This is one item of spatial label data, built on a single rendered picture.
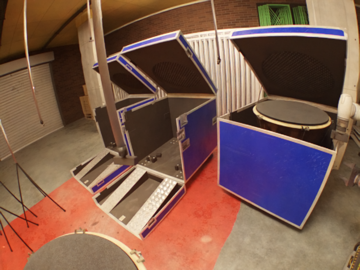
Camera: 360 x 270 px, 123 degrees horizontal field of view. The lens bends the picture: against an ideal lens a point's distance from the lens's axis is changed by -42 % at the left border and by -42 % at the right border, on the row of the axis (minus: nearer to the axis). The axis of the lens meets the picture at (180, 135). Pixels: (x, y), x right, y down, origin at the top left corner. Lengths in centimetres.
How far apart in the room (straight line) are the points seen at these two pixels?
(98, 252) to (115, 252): 8
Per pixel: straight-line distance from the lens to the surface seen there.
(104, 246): 84
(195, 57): 189
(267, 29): 152
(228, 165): 165
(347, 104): 120
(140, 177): 224
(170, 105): 286
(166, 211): 185
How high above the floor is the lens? 146
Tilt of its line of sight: 24 degrees down
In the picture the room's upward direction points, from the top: 7 degrees counter-clockwise
